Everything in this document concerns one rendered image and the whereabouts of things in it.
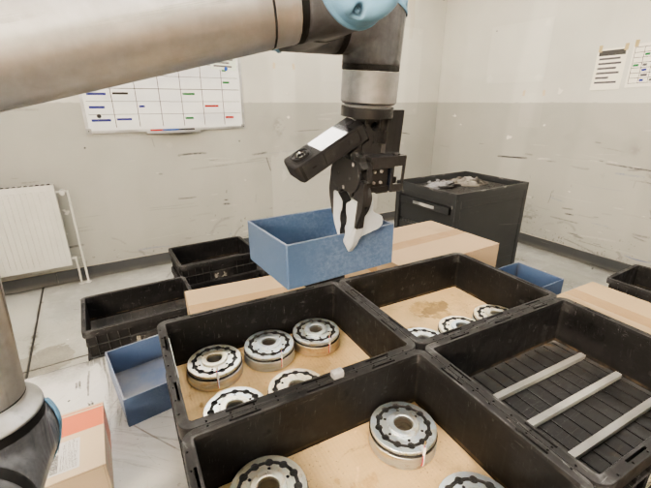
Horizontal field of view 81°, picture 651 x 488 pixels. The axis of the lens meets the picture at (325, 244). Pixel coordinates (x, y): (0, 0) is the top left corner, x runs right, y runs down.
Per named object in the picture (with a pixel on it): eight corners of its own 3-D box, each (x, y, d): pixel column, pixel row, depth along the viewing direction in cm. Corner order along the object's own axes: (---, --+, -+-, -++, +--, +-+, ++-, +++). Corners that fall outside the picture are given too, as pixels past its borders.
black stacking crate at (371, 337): (191, 497, 54) (180, 435, 50) (166, 373, 78) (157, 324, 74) (413, 400, 71) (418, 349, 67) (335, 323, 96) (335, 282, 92)
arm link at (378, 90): (363, 71, 45) (328, 69, 52) (359, 111, 47) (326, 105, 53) (412, 73, 49) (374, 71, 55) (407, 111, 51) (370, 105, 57)
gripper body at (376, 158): (402, 196, 56) (415, 108, 51) (354, 202, 52) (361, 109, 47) (372, 182, 62) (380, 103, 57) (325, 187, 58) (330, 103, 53)
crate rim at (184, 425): (181, 447, 50) (178, 433, 49) (157, 332, 75) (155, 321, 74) (418, 357, 68) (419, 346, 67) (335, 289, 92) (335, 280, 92)
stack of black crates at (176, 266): (191, 348, 197) (179, 267, 181) (178, 320, 221) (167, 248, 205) (263, 325, 216) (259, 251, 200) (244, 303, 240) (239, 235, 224)
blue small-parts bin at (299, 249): (288, 290, 56) (286, 245, 53) (249, 259, 68) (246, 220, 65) (392, 262, 66) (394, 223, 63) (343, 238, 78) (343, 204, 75)
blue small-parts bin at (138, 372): (200, 395, 87) (196, 370, 85) (129, 427, 79) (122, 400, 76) (172, 352, 102) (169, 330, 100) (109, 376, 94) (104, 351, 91)
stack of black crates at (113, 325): (108, 436, 145) (80, 334, 129) (103, 387, 169) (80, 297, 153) (212, 396, 164) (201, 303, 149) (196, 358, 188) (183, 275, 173)
